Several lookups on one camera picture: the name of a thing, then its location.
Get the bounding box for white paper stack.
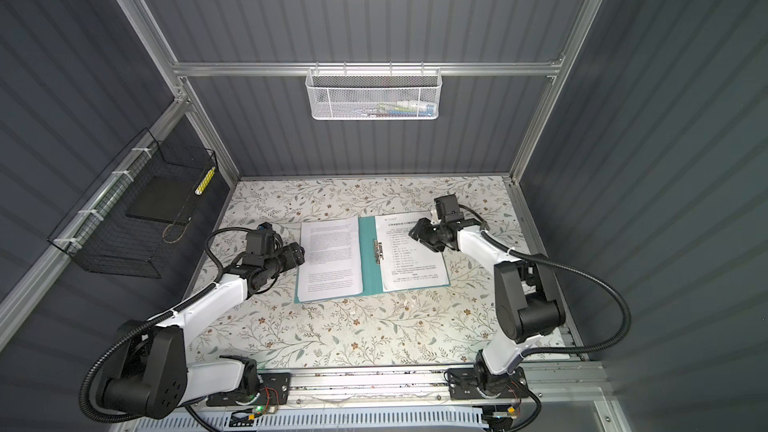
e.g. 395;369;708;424
375;211;450;292

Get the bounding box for white printed paper sheet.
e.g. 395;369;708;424
296;217;364;303

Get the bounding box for teal green file folder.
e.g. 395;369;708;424
293;214;451;305

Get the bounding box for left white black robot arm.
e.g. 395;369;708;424
78;222;305;424

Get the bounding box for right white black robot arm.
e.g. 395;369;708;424
409;194;566;397

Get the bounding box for metal folder clip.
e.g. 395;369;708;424
373;239;384;265

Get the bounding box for yellow marker pen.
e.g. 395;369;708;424
194;166;217;196

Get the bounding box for black flat pad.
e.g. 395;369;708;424
126;176;202;225

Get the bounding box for pens in white basket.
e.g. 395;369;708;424
351;100;438;119

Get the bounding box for black wire mesh basket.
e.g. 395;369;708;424
48;133;218;279

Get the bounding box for white wire mesh basket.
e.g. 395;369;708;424
305;71;443;121

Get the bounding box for white slotted cable duct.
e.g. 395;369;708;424
136;406;489;431

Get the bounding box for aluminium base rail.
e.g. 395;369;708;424
279;361;614;411

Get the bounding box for right black corrugated cable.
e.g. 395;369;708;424
458;203;632;356

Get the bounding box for black corrugated cable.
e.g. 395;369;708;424
458;203;632;356
77;226;265;424

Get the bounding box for left black corrugated cable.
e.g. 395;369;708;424
77;226;265;424

